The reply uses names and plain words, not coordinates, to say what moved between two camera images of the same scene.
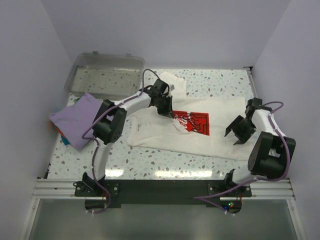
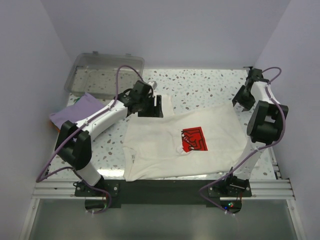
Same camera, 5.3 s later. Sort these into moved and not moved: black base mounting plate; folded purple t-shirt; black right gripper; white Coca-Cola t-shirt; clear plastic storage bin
Moved: black right gripper; white Coca-Cola t-shirt
Not moved: black base mounting plate; clear plastic storage bin; folded purple t-shirt
